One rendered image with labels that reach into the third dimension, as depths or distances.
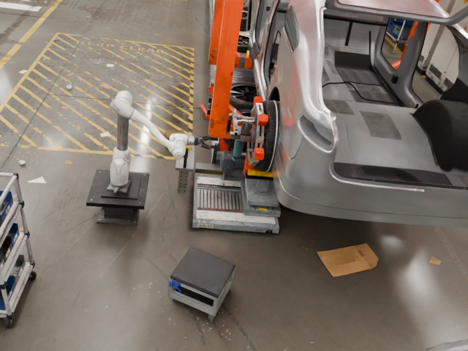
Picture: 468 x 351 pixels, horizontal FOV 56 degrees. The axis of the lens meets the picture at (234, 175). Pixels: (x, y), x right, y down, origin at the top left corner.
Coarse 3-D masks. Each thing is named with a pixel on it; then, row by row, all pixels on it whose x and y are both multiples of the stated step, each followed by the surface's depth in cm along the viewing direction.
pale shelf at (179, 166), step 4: (192, 148) 448; (188, 152) 442; (192, 152) 443; (188, 156) 435; (192, 156) 437; (176, 160) 427; (180, 160) 428; (188, 160) 430; (192, 160) 431; (176, 164) 421; (180, 164) 422; (188, 164) 424; (192, 164) 425; (176, 168) 417; (180, 168) 418; (188, 168) 419; (192, 168) 420
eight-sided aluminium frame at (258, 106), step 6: (258, 108) 392; (252, 114) 421; (258, 114) 383; (258, 126) 381; (264, 126) 382; (258, 132) 380; (258, 138) 379; (252, 144) 430; (252, 150) 428; (252, 156) 392; (252, 162) 398
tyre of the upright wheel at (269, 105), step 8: (264, 104) 404; (272, 104) 388; (272, 112) 381; (272, 120) 378; (272, 128) 376; (272, 136) 376; (272, 144) 378; (264, 152) 384; (272, 152) 380; (264, 160) 386; (272, 160) 386; (256, 168) 416; (264, 168) 395
